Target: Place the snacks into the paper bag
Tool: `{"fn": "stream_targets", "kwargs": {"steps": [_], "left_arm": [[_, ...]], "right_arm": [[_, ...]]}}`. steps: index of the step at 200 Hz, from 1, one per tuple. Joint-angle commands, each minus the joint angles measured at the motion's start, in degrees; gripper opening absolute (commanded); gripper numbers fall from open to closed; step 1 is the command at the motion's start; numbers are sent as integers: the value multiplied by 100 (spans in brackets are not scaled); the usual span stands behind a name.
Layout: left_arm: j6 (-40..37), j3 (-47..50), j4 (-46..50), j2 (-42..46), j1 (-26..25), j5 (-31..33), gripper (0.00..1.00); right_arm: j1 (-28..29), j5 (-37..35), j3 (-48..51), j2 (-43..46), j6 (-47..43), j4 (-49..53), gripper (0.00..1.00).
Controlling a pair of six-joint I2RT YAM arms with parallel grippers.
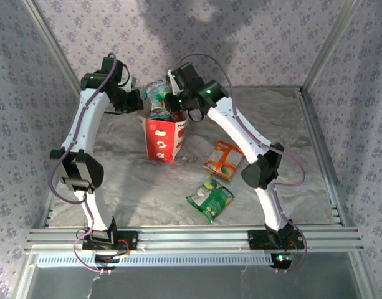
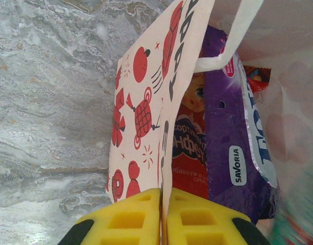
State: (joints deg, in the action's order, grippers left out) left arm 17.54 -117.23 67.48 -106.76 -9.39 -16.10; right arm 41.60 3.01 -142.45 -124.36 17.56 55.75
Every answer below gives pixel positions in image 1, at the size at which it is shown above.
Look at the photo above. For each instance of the teal snack packet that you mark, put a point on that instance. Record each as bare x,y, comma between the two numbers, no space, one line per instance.
156,99

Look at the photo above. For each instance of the red white paper bag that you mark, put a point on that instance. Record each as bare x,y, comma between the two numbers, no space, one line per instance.
161,143

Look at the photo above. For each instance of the orange snack packet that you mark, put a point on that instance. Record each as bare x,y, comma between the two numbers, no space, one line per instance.
222,162

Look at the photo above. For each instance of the green snack packet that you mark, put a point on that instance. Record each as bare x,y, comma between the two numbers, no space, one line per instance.
211,201

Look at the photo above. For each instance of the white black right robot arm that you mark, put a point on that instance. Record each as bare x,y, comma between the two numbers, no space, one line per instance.
234,130

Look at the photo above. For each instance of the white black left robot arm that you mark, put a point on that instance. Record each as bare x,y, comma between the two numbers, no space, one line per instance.
81,124

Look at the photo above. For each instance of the aluminium frame post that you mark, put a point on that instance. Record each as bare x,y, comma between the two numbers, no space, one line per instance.
53,46
327,43

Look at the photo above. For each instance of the aluminium mounting rail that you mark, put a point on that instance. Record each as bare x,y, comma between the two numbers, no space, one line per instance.
190,238

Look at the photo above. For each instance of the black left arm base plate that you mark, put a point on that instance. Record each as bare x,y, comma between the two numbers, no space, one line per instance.
133,240

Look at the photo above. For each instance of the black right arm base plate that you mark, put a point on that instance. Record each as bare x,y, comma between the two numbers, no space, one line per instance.
254,240

